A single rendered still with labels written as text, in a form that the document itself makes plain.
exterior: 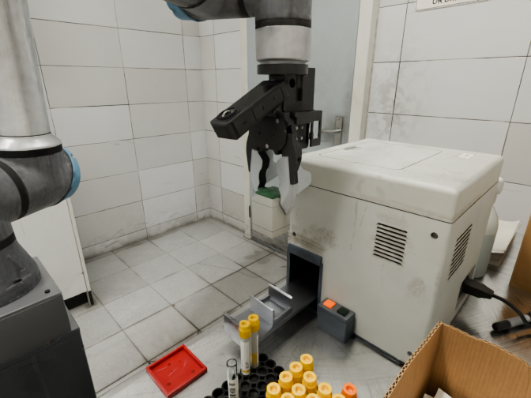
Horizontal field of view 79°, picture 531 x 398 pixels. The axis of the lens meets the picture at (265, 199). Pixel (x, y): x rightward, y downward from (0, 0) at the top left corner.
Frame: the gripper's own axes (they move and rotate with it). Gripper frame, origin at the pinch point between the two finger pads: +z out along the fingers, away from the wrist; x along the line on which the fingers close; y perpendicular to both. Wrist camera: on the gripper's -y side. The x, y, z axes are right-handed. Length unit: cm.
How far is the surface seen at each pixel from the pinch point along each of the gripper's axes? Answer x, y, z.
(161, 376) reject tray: 4.2, -19.1, 24.4
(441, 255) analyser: -22.3, 9.7, 3.9
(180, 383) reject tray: 1.1, -17.6, 24.5
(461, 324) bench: -23.7, 26.5, 24.6
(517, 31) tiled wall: 1, 141, -37
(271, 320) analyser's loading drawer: -2.6, -2.3, 19.7
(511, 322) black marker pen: -30.3, 31.5, 23.2
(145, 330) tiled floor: 115, 17, 112
